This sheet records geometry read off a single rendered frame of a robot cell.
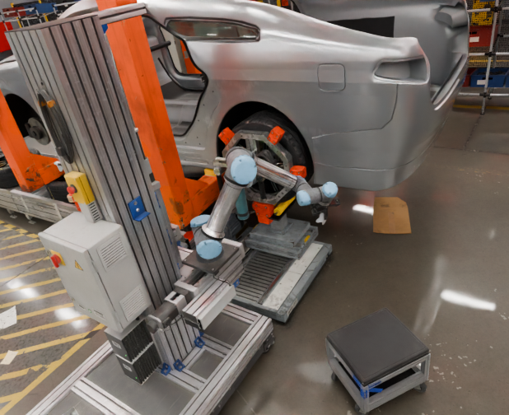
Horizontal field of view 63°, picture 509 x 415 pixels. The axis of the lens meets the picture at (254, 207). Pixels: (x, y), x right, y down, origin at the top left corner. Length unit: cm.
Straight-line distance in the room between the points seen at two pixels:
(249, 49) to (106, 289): 167
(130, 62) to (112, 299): 139
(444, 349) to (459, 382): 22
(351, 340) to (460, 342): 78
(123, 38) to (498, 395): 280
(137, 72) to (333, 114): 119
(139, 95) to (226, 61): 61
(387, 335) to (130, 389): 142
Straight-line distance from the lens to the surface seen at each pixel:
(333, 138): 267
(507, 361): 285
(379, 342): 235
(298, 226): 338
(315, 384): 261
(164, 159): 284
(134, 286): 203
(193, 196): 313
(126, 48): 267
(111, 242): 187
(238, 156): 183
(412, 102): 255
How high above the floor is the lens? 212
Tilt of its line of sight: 31 degrees down
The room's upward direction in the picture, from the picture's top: 10 degrees counter-clockwise
